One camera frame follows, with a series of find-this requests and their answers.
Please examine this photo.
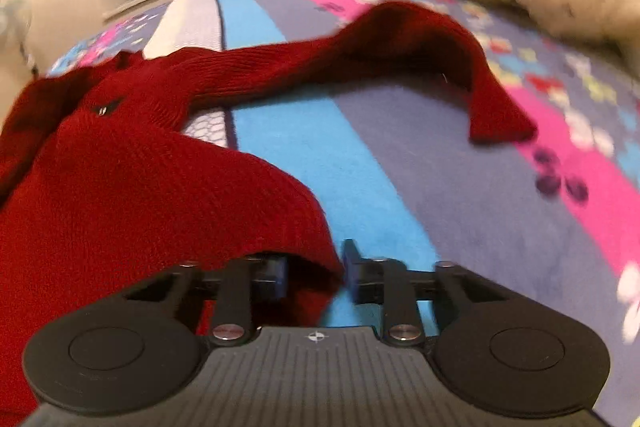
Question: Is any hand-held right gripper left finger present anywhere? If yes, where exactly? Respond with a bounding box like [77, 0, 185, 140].
[121, 255, 291, 348]

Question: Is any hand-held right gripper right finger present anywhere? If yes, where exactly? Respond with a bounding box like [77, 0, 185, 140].
[342, 239, 507, 348]

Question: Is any red knitted sweater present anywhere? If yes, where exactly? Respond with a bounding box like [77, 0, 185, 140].
[0, 1, 539, 427]

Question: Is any floral striped fleece blanket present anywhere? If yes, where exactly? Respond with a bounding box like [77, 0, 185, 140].
[47, 0, 640, 427]

